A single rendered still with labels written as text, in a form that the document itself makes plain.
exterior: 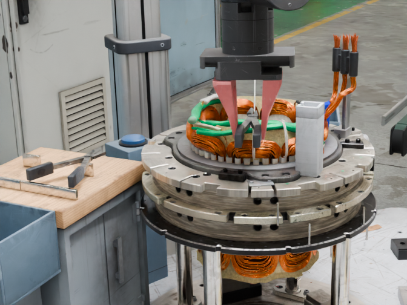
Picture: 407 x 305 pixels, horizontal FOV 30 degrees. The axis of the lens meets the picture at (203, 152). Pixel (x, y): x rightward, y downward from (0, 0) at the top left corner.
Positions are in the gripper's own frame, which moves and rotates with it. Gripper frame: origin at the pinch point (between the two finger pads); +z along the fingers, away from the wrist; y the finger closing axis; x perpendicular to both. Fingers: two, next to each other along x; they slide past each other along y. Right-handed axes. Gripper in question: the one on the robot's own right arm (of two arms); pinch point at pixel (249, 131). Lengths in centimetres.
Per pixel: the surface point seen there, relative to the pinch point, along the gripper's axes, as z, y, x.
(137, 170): 10.4, -17.1, 17.7
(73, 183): 8.2, -22.8, 5.5
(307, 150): 4.1, 6.7, 6.5
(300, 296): 35.2, 6.0, 28.6
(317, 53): 91, 28, 633
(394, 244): 35, 24, 51
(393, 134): 38, 35, 141
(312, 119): 0.2, 7.2, 6.2
